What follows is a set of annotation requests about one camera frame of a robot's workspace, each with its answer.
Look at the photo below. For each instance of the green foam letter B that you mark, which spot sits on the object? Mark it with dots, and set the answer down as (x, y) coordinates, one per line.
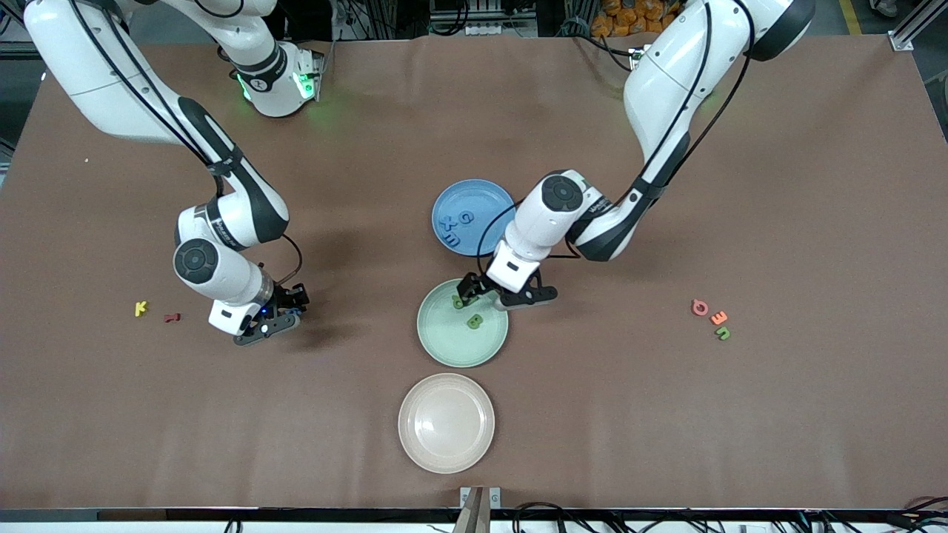
(474, 321)

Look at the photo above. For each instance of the blue foam letter E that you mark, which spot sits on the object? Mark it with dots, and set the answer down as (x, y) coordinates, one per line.
(452, 238)

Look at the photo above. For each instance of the blue foam letter G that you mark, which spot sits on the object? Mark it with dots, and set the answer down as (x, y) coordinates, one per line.
(466, 218)

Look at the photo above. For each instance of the blue foam letter X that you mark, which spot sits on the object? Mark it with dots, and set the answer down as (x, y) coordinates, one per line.
(445, 222)

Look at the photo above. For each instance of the green foam letter U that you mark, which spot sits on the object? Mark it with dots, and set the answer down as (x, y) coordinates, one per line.
(723, 333)

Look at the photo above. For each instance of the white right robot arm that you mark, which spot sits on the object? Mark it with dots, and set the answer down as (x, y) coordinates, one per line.
(222, 277)

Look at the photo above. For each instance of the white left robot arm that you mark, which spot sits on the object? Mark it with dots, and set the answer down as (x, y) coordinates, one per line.
(666, 81)

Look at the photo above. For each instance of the green round plate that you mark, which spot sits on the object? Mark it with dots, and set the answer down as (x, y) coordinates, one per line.
(459, 344)

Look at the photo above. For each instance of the blue round plate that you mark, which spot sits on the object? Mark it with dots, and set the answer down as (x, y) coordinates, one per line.
(459, 200)

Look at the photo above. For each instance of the brown table cover sheet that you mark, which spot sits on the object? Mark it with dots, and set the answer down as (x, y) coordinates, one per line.
(296, 414)

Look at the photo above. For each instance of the yellow foam letter K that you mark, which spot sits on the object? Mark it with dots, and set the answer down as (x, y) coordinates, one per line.
(141, 309)

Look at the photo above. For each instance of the pale pink round plate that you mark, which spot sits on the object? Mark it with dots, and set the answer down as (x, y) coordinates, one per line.
(446, 426)

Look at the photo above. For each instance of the pink foam letter Q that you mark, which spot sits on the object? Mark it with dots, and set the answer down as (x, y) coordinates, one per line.
(700, 306)

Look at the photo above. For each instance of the black table edge strip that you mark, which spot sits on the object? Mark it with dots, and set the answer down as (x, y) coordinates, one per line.
(222, 514)

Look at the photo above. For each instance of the orange foam letter E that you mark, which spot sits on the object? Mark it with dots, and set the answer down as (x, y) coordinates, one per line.
(718, 317)

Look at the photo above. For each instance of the white power strip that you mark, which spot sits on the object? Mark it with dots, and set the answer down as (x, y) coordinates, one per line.
(503, 29)

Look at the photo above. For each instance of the pile of orange objects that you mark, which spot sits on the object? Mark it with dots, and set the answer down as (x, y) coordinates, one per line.
(622, 18)

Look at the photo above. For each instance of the metal clamp bracket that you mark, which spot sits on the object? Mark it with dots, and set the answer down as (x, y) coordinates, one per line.
(474, 514)

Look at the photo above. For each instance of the aluminium frame profile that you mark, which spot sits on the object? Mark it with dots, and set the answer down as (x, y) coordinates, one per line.
(902, 41)

